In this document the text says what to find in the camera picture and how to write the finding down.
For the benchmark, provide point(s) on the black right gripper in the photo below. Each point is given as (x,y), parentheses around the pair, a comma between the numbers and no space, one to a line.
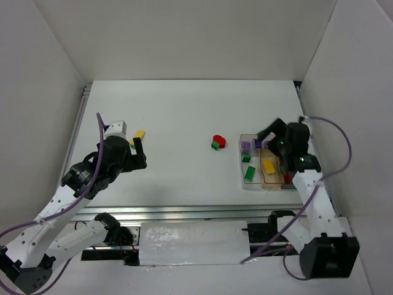
(274,144)

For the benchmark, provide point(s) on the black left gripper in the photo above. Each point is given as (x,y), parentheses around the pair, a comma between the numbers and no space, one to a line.
(135,160)

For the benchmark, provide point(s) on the small purple lego plate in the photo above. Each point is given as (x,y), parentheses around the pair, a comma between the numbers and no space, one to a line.
(256,144)

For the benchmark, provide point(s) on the curved purple lego brick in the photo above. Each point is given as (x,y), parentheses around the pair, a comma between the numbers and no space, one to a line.
(245,145)

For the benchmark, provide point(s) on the small curved green brick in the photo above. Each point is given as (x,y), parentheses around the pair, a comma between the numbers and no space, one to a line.
(246,158)

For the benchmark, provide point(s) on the curved yellow lego brick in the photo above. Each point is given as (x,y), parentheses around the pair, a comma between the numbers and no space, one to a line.
(269,167)

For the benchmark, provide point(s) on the green plate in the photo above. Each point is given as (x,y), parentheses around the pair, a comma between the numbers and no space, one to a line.
(250,172)

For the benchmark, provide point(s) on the red rounded lego brick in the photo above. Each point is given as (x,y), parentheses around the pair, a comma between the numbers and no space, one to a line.
(220,140)

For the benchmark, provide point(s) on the green square lego brick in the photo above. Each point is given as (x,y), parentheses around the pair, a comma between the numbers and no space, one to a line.
(215,145)

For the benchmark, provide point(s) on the long yellow lego brick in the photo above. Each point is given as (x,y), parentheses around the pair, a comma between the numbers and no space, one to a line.
(140,134)

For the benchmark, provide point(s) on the right arm base joint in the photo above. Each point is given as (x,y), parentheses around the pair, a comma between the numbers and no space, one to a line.
(263,232)

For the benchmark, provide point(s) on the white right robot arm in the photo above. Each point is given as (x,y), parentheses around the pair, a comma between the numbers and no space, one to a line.
(325,249)

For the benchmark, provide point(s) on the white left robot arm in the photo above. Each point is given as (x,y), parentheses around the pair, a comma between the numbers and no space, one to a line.
(30,259)

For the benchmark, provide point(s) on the left arm base joint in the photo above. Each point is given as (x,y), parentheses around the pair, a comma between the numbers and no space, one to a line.
(104,228)

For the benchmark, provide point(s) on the clear plastic bin rear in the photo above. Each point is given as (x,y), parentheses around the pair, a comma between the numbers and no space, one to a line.
(250,137)

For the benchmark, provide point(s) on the clear plastic bin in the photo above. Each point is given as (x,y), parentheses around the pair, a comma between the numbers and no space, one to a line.
(256,183)
(250,137)
(275,180)

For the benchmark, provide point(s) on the clear plastic bin middle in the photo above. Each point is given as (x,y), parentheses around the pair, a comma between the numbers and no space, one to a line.
(275,180)

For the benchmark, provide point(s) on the clear plastic bin front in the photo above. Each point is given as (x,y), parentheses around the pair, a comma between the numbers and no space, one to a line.
(256,183)

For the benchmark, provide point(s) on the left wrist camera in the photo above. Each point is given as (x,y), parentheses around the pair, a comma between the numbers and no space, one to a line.
(116,128)

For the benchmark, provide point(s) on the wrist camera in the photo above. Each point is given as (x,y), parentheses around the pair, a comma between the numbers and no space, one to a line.
(116,128)
(304,120)

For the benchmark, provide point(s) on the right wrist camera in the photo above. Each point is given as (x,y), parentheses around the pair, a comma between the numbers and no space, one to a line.
(304,120)

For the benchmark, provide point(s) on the left side rail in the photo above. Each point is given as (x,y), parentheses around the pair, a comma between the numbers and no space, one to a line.
(75,131)

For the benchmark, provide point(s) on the aluminium table edge rail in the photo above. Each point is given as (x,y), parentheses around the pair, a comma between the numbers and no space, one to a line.
(183,213)

